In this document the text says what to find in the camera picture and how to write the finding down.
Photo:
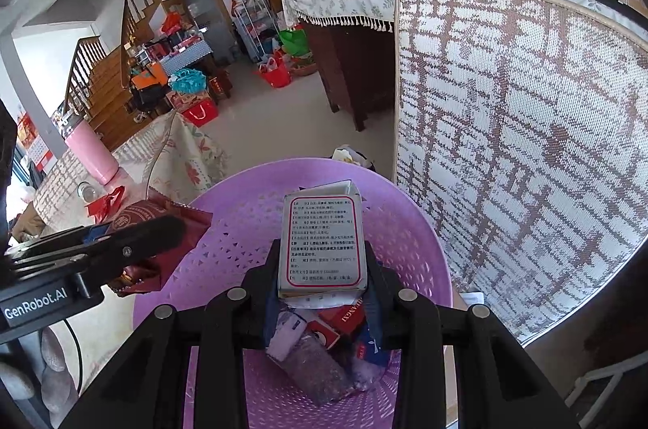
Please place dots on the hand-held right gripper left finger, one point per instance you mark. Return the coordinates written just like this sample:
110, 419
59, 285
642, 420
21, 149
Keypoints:
253, 307

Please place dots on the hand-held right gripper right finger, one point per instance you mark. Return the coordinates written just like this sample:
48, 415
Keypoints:
390, 312

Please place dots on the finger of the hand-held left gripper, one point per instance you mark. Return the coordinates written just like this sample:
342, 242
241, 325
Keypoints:
131, 237

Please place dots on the dark red snack bag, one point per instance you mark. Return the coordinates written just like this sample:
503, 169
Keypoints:
147, 208

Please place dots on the blue white wrapper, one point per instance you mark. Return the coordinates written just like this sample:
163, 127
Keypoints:
372, 349

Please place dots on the small grey white box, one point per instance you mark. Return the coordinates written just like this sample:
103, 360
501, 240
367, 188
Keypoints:
321, 247

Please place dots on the purple plastic basket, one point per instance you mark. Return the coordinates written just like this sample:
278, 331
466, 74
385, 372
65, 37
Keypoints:
243, 216

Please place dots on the person's left hand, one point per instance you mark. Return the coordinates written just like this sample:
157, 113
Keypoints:
55, 388

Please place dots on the red plastic bag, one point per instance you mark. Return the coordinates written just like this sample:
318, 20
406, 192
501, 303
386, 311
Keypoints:
104, 206

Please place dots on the red cigarette carton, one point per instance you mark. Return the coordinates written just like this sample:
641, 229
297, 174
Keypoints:
344, 320

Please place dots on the clear spice bottle green cap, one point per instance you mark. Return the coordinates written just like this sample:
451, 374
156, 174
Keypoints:
88, 191

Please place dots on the brown coat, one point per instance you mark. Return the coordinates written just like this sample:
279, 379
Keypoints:
28, 221

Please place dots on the silver blue box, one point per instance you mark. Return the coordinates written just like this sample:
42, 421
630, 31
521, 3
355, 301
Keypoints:
316, 371

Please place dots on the patterned tablecloth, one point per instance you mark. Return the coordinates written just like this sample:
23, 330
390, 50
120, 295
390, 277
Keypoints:
192, 166

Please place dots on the pink thermos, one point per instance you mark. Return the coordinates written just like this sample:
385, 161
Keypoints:
91, 150

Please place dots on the red gift bag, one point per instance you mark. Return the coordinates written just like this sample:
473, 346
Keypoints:
200, 113

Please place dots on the wooden staircase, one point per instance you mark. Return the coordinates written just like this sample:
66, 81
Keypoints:
111, 80

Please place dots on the dark bag with paper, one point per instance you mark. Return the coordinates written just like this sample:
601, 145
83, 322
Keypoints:
352, 157

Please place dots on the pile of gift boxes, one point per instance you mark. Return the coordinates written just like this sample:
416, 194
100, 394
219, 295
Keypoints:
172, 64

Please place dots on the red shopping bag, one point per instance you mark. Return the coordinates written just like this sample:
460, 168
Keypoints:
276, 75

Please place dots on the wooden glass door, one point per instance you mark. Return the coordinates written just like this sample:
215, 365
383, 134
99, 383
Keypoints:
202, 14

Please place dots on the metal shelf rack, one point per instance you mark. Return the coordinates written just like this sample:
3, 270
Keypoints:
253, 29

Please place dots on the dark wooden cabinet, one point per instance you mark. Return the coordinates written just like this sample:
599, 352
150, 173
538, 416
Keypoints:
349, 64

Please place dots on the green bag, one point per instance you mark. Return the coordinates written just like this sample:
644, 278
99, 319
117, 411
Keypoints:
293, 43

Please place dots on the red wall calendar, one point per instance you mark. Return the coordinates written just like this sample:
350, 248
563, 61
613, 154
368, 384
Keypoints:
35, 140

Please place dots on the white plastic frame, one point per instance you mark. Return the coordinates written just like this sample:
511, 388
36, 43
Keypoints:
607, 378

